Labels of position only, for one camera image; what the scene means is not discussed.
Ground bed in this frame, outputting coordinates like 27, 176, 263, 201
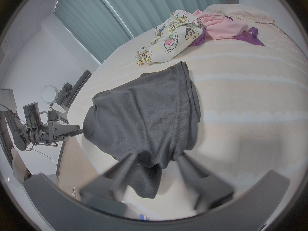
81, 3, 307, 222

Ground pale pink pillow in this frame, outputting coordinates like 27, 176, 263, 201
203, 3, 277, 25

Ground pink garment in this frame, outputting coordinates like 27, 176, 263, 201
192, 9, 250, 41

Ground round white lamp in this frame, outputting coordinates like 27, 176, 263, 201
41, 85, 58, 103

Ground white printed pyjama top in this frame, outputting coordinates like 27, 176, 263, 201
135, 10, 205, 67

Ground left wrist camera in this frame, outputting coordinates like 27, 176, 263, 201
47, 110, 61, 123

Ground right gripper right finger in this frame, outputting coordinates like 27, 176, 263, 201
176, 153, 235, 210

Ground purple plastic bag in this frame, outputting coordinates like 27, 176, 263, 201
189, 15, 265, 47

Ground black chest of drawers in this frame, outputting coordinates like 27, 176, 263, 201
56, 70, 93, 110

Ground blue-green curtain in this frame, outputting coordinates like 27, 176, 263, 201
52, 0, 134, 65
92, 0, 238, 42

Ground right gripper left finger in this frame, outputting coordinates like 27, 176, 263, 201
79, 153, 138, 203

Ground black trousers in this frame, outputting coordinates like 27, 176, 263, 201
82, 61, 202, 199

